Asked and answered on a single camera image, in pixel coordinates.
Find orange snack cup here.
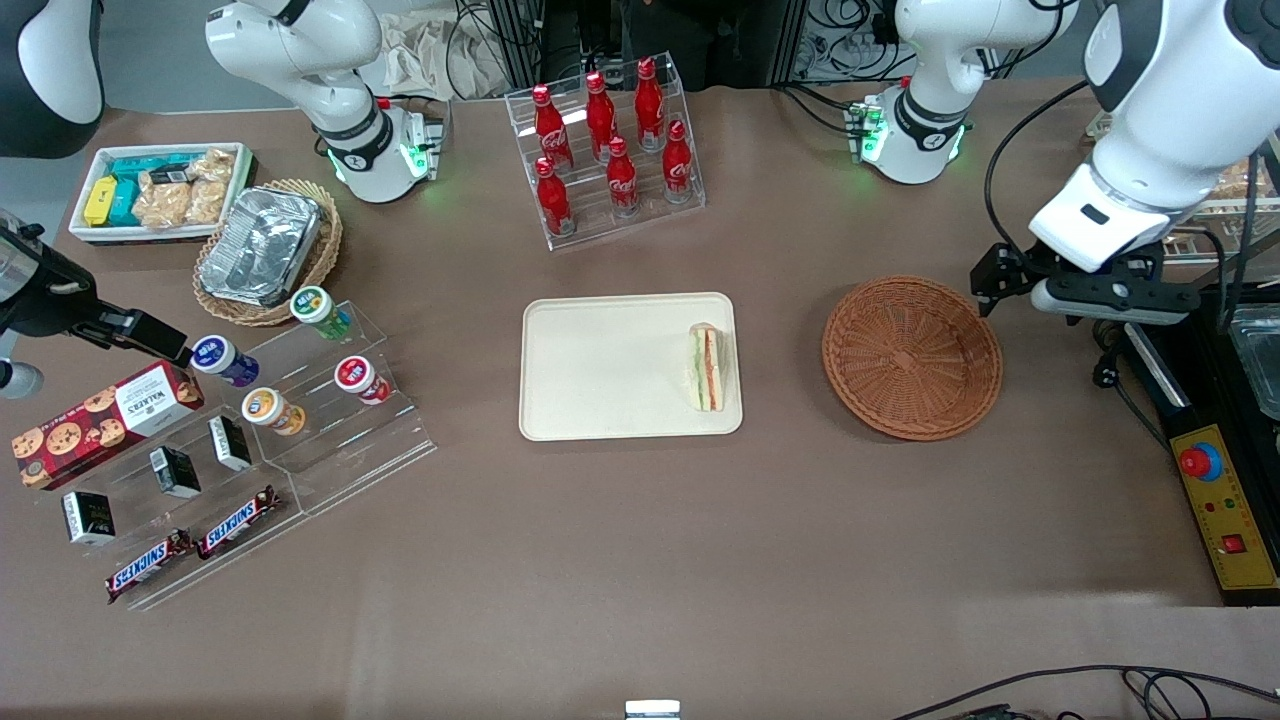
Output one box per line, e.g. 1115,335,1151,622
241,387,306,437

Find tangled black background cables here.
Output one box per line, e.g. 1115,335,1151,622
800,0,901,83

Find aluminium foil tray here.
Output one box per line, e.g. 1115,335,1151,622
198,187,323,307

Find black kitchen appliance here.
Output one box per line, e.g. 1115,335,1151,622
1118,285,1280,608

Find small black carton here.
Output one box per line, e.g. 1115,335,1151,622
62,490,116,546
149,446,201,499
207,415,253,472

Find yellow control panel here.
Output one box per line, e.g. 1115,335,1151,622
1170,423,1280,593

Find black cable on table edge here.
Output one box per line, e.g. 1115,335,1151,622
890,665,1280,720

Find triangular sandwich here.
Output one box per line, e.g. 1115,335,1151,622
686,322,724,413

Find bagged pastry snack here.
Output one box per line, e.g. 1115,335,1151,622
1215,160,1263,201

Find long teal snack box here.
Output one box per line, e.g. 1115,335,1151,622
108,155,201,186

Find small connector box green light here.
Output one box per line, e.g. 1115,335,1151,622
400,110,447,183
848,98,887,163

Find clear acrylic stepped snack stand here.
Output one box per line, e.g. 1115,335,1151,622
20,400,301,611

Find white plastic bin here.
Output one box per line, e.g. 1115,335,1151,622
68,142,256,246

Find brown wicker basket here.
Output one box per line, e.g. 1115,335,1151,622
822,276,1004,442

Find red snack cup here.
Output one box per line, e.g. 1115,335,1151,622
334,355,391,405

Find white wire rack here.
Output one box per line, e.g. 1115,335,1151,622
1085,105,1280,266

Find clear acrylic stepped can stand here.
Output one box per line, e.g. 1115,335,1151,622
215,300,438,516

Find light wicker basket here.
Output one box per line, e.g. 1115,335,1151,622
193,180,343,328

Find black power cable with plug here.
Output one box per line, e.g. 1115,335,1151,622
1092,325,1171,451

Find clear bag of crackers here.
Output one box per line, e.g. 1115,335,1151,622
133,180,191,229
185,150,236,226

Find Snickers chocolate bar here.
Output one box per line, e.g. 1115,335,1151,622
195,486,281,561
105,530,196,605

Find black aluminium frame post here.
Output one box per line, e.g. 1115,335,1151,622
765,0,806,86
490,0,546,96

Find beige plastic tray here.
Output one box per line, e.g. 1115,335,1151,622
519,292,744,442

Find purple snack cup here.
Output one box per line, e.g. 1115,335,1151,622
190,335,260,389

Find metal pan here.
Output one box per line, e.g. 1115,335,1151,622
1228,305,1280,421

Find green lid snack cup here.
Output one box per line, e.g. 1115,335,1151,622
290,286,353,341

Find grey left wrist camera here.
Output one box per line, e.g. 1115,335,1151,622
1030,272,1201,326

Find clear acrylic bottle rack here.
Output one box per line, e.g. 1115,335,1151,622
505,52,706,251

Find red cola bottle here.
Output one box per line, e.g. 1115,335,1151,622
606,137,640,216
534,157,576,238
634,57,666,151
585,71,619,161
662,120,695,203
531,84,574,171

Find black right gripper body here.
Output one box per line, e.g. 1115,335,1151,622
0,225,101,339

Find red Walkers cookie box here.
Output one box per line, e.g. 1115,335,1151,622
12,360,205,491

